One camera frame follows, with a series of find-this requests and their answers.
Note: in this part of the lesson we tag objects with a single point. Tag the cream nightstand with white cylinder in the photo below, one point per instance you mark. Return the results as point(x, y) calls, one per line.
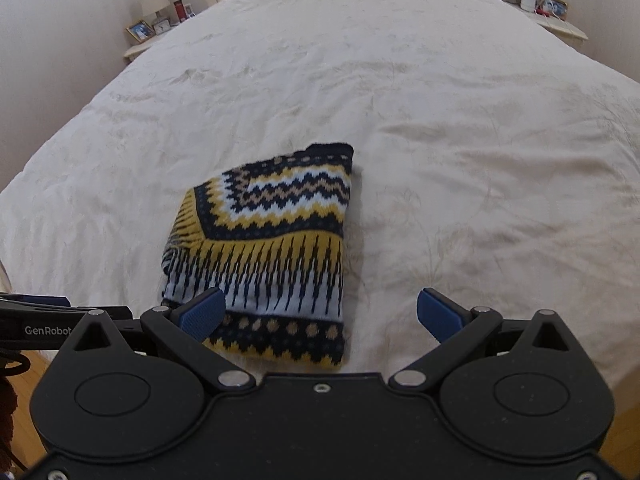
point(565, 30)

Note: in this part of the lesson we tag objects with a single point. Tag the wooden photo frame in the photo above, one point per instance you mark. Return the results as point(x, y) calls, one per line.
point(140, 31)

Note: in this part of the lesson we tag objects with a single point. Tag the photo frame with dark border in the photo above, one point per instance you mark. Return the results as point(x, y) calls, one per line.
point(554, 6)

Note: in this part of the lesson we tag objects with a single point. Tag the white cylinder device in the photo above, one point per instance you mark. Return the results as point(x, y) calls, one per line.
point(528, 2)

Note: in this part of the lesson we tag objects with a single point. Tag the person's left forearm maroon sleeve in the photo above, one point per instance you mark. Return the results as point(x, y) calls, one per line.
point(6, 410)

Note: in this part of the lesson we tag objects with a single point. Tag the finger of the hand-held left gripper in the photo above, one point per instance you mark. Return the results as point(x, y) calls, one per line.
point(122, 316)

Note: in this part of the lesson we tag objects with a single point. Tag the navy yellow patterned knit sweater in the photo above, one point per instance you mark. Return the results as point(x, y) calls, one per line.
point(270, 240)

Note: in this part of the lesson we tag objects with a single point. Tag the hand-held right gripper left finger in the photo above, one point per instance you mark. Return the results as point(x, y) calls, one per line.
point(202, 312)

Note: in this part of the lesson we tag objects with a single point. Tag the red bottle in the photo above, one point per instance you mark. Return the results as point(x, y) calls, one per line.
point(179, 11)

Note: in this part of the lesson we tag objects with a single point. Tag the bed with cream bedspread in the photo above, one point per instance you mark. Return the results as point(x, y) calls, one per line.
point(450, 135)

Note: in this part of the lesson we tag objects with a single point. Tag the cream nightstand with red bottle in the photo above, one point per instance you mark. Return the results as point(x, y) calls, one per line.
point(150, 50)

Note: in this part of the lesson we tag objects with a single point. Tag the small white container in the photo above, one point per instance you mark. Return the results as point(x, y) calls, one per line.
point(189, 10)

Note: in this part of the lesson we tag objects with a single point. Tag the small silver clock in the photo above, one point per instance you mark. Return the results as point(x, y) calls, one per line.
point(161, 26)

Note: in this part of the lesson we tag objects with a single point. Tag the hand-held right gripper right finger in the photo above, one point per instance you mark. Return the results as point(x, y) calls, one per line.
point(440, 312)

